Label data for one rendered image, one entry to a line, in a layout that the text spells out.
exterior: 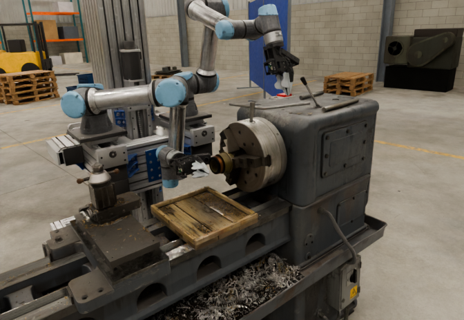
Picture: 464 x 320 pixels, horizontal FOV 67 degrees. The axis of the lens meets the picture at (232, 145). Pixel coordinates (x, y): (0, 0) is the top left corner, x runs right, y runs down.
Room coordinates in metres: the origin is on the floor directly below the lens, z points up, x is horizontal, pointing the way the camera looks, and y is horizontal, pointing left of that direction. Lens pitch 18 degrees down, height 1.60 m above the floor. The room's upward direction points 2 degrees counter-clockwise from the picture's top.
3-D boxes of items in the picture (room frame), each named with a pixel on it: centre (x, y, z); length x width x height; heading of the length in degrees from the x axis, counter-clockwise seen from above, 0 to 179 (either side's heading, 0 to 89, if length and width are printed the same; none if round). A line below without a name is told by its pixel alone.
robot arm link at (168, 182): (1.53, 0.29, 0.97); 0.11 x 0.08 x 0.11; 176
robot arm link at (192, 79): (1.97, 0.26, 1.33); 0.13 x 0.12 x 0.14; 121
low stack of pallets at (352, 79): (9.12, -3.08, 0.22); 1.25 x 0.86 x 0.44; 138
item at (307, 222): (1.73, -0.38, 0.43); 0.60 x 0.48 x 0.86; 128
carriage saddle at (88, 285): (1.05, 0.47, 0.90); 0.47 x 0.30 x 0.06; 38
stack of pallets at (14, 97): (9.44, 5.40, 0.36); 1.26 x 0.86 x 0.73; 146
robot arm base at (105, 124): (1.67, 0.66, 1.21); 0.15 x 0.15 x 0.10
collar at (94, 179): (1.15, 0.47, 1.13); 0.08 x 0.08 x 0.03
